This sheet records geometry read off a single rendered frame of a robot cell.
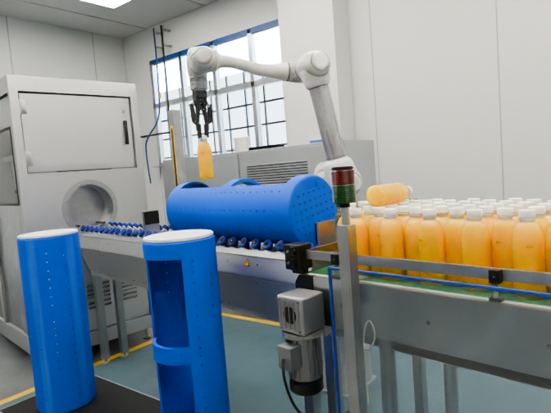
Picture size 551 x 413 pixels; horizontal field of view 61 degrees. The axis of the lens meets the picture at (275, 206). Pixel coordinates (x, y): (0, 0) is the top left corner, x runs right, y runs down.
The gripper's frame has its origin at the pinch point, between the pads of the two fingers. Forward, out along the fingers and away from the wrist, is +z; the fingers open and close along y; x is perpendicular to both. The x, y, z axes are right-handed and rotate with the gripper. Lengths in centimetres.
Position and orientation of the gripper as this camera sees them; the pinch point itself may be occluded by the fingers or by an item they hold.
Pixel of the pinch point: (202, 131)
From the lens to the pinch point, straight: 245.7
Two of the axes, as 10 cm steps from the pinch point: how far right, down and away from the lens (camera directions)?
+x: 6.9, 0.0, -7.2
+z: 0.8, 9.9, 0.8
